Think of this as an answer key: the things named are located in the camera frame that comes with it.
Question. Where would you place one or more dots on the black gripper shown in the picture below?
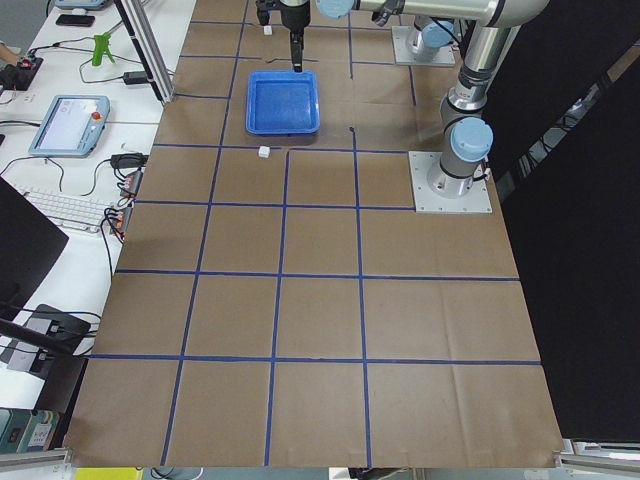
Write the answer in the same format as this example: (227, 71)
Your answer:
(294, 16)

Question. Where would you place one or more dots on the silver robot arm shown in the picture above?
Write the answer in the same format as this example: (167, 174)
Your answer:
(380, 14)
(468, 139)

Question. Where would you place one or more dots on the blue plastic tray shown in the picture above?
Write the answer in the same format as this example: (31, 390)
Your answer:
(282, 102)

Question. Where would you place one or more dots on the person hand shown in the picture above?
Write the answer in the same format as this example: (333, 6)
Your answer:
(7, 55)

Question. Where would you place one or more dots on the black power adapter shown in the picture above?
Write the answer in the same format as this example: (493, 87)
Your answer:
(135, 78)

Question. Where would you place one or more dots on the black smartphone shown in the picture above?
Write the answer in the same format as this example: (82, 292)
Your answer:
(72, 20)

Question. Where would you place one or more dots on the teach pendant with screen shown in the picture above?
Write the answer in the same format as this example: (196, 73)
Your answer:
(71, 127)

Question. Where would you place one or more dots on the brown paper table cover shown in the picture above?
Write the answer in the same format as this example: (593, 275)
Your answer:
(295, 310)

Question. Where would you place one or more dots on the white keyboard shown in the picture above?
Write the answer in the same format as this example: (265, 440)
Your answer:
(67, 211)

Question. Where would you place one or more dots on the black monitor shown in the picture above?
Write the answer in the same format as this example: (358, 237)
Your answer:
(30, 246)

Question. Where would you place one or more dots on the black monitor stand base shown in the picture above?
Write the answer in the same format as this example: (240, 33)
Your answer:
(48, 329)

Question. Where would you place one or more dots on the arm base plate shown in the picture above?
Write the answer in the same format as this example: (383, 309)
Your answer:
(428, 47)
(435, 192)

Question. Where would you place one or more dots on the aluminium frame post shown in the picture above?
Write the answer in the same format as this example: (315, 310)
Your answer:
(140, 32)

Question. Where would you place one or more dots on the green handled reacher grabber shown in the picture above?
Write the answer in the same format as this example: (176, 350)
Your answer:
(101, 49)

